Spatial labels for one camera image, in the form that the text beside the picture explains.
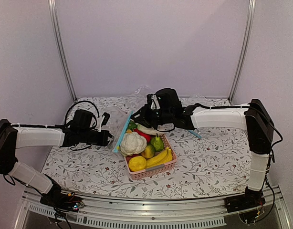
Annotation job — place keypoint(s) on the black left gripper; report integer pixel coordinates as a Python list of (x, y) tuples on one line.
[(103, 140)]

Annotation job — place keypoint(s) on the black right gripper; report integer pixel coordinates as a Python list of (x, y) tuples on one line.
[(143, 119)]

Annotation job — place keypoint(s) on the white toy napa cabbage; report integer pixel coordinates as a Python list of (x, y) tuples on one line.
[(149, 131)]

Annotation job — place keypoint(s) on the clear zip top bag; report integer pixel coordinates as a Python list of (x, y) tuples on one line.
[(116, 125)]

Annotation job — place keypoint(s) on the white toy cauliflower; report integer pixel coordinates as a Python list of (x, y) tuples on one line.
[(132, 144)]

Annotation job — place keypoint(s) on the yellow green toy mango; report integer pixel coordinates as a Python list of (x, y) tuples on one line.
[(148, 152)]

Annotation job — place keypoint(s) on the yellow toy lemon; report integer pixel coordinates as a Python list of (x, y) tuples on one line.
[(137, 163)]

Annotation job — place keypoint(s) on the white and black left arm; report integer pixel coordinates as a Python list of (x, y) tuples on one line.
[(84, 128)]

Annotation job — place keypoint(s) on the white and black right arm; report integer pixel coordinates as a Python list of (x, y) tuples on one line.
[(164, 107)]

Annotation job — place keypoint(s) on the crumpled clear plastic bag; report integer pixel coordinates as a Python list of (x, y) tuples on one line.
[(142, 92)]

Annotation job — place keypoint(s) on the red toy fruit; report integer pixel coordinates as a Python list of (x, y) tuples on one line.
[(146, 136)]

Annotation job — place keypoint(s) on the green toy pear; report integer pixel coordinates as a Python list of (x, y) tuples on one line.
[(157, 143)]

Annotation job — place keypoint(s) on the pink perforated plastic basket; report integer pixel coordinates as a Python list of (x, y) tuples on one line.
[(148, 172)]

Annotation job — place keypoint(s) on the yellow toy banana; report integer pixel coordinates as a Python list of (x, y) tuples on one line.
[(163, 157)]

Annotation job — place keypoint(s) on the floral patterned table mat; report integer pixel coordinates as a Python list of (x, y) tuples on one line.
[(215, 162)]

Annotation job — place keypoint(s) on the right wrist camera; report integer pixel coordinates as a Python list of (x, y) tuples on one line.
[(152, 101)]

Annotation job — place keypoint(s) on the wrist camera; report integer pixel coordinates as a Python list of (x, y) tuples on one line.
[(152, 101), (105, 118)]

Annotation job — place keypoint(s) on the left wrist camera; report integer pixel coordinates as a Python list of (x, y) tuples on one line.
[(105, 118)]

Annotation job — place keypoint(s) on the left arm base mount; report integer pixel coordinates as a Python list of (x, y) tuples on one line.
[(63, 202)]

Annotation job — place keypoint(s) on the aluminium front frame rail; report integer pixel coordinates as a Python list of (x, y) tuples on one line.
[(105, 212)]

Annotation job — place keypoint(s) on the aluminium left corner post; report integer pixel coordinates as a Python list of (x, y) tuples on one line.
[(60, 48)]

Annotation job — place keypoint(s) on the aluminium corner post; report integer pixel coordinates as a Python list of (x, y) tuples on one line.
[(60, 48), (244, 48)]

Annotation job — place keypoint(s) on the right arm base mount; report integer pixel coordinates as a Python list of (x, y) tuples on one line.
[(249, 205)]

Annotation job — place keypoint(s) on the aluminium right corner post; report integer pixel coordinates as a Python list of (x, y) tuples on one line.
[(244, 48)]

